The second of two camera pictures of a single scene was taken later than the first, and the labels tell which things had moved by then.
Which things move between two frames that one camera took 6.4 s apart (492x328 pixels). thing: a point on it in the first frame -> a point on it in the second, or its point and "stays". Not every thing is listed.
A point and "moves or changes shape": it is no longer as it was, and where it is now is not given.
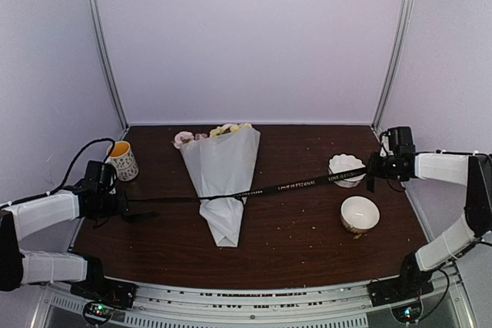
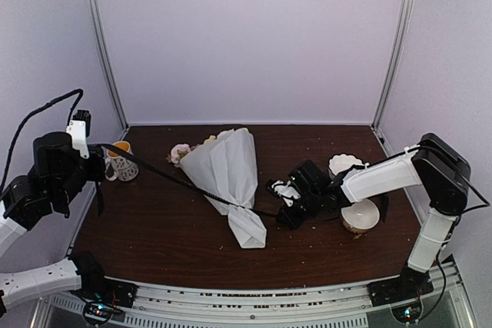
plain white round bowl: (358, 213) stays
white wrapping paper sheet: (223, 164) moves or changes shape
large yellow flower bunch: (231, 127) -> (211, 138)
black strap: (131, 216) -> (101, 147)
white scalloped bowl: (341, 163) stays
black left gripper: (121, 203) -> (98, 173)
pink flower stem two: (184, 137) -> (177, 153)
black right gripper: (372, 168) -> (294, 221)
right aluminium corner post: (406, 14) stays
